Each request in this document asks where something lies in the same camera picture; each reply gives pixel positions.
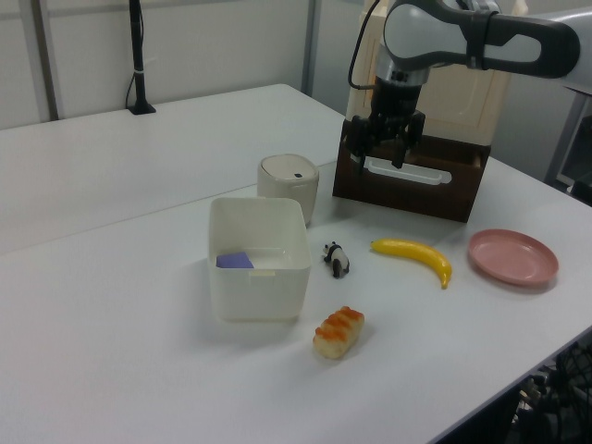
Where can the small beige lidded bin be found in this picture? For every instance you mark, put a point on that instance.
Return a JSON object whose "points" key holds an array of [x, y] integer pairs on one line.
{"points": [[289, 182]]}

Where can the panda figurine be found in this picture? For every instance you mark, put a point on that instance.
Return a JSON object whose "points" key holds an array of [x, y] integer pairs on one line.
{"points": [[337, 261]]}

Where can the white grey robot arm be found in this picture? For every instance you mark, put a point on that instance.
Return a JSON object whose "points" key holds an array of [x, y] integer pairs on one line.
{"points": [[462, 32]]}

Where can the pink plate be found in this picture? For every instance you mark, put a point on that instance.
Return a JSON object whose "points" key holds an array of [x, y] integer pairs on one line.
{"points": [[512, 254]]}

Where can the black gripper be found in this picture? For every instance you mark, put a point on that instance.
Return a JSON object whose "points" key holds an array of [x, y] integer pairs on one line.
{"points": [[395, 99]]}

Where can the grey metal frame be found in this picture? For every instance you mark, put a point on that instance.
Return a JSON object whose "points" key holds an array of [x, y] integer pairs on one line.
{"points": [[571, 139]]}

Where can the cream toy cabinet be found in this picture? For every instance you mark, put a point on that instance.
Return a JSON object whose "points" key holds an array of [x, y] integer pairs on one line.
{"points": [[462, 99]]}

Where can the brown wooden drawer box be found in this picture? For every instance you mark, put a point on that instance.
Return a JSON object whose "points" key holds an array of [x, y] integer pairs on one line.
{"points": [[407, 194]]}

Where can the white plastic box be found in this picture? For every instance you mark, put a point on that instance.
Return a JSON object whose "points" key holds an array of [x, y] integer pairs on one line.
{"points": [[257, 277]]}

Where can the yellow toy banana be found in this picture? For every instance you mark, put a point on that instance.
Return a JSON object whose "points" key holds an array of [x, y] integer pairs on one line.
{"points": [[416, 253]]}

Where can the toy salmon roe sushi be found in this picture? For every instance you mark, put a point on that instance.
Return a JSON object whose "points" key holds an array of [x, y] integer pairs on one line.
{"points": [[339, 332]]}

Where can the purple block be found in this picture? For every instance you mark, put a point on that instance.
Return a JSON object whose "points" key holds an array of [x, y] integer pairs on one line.
{"points": [[235, 261]]}

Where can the black pole stand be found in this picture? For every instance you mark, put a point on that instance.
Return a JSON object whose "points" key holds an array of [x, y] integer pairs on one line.
{"points": [[138, 60]]}

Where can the black chair under table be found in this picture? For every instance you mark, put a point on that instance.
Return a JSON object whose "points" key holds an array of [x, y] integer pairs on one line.
{"points": [[562, 398]]}

